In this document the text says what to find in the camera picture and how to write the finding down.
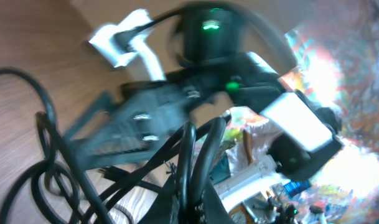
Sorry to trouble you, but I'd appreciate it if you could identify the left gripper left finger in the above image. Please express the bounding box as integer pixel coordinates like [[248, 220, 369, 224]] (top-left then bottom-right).
[[145, 175, 179, 224]]

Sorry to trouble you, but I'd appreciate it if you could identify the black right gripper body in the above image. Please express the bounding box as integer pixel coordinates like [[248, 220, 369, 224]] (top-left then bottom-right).
[[120, 70, 229, 114]]

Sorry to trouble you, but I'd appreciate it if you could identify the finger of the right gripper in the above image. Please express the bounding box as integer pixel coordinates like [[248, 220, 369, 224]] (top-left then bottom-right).
[[64, 91, 164, 170]]

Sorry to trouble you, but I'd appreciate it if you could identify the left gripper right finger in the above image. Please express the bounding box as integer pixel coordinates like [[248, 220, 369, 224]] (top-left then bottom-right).
[[202, 181, 234, 224]]

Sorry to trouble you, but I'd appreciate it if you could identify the black cable bundle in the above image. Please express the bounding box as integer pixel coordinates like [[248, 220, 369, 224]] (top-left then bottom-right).
[[0, 67, 233, 224]]

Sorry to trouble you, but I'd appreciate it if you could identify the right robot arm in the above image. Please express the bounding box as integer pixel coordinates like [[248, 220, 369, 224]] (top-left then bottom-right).
[[65, 2, 296, 166]]

